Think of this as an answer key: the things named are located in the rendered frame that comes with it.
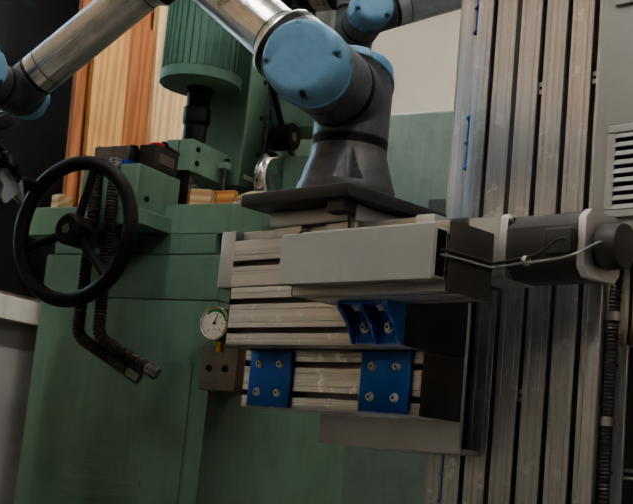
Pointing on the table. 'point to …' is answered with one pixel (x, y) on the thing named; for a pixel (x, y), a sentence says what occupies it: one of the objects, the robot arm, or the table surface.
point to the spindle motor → (200, 52)
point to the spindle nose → (197, 112)
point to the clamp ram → (183, 185)
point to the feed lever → (284, 134)
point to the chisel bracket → (199, 161)
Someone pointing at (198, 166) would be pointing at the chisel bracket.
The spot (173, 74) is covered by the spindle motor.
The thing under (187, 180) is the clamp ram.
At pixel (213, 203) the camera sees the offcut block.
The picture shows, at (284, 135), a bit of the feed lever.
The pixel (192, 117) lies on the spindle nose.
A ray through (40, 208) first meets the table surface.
